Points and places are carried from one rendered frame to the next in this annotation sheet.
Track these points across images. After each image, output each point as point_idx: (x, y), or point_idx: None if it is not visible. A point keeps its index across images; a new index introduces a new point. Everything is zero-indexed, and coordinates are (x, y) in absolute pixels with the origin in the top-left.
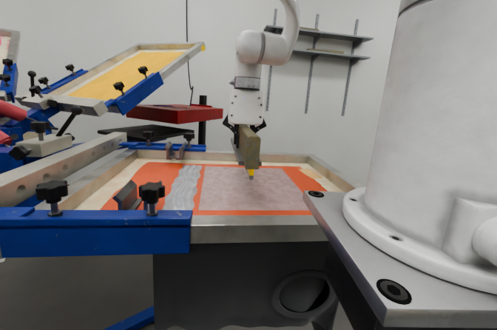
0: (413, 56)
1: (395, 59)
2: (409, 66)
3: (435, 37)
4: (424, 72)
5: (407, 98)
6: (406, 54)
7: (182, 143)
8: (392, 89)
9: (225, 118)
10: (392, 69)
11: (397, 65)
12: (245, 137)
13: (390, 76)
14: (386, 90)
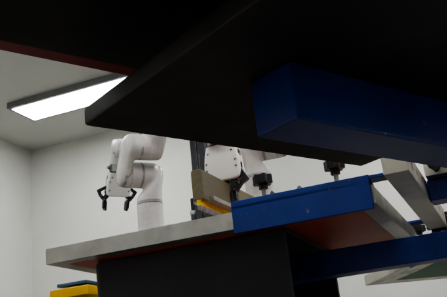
0: (273, 186)
1: (271, 184)
2: (273, 187)
3: (273, 184)
4: (273, 189)
5: None
6: (272, 184)
7: (274, 193)
8: (272, 190)
9: (245, 172)
10: (271, 186)
11: (271, 186)
12: (252, 196)
13: (271, 188)
14: (271, 190)
